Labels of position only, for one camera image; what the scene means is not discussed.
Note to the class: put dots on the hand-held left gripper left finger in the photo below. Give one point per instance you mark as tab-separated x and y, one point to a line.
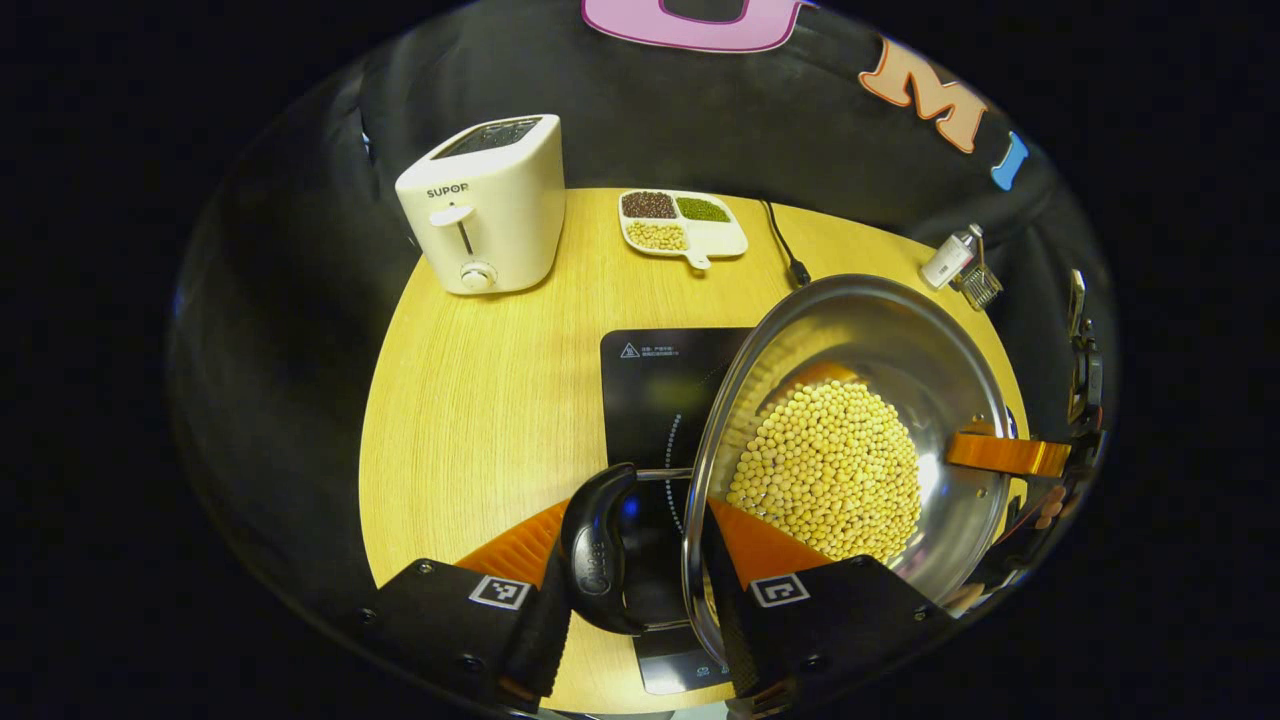
545	620

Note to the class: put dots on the white divided dish of beans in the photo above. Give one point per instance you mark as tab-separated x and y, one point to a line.
715	238

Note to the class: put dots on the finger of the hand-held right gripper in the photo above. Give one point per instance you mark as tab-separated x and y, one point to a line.
1005	455

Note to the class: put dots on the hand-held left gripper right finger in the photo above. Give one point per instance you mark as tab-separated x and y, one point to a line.
735	620

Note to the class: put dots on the white toaster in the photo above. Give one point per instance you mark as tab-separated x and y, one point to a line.
500	210

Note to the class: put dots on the black induction cooktop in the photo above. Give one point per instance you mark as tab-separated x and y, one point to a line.
650	390

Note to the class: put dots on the pile of soybeans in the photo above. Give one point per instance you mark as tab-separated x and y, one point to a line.
830	470

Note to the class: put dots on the clear plastic bottle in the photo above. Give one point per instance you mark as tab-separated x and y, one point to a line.
948	258

